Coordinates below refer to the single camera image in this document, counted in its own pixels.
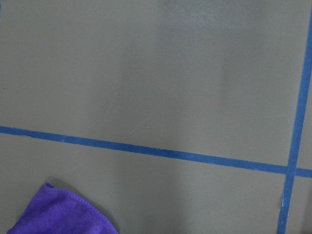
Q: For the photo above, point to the purple cloth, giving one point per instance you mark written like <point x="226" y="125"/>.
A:
<point x="60" y="211"/>

